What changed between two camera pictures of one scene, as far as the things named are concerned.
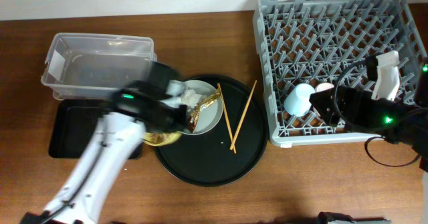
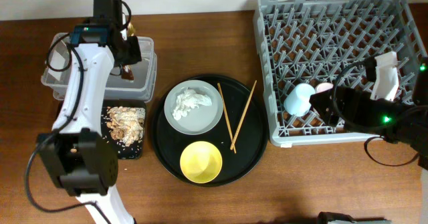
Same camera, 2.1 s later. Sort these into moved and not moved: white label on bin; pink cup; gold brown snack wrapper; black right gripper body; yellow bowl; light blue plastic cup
Moved: yellow bowl; gold brown snack wrapper
Not moved: light blue plastic cup; white label on bin; black right gripper body; pink cup
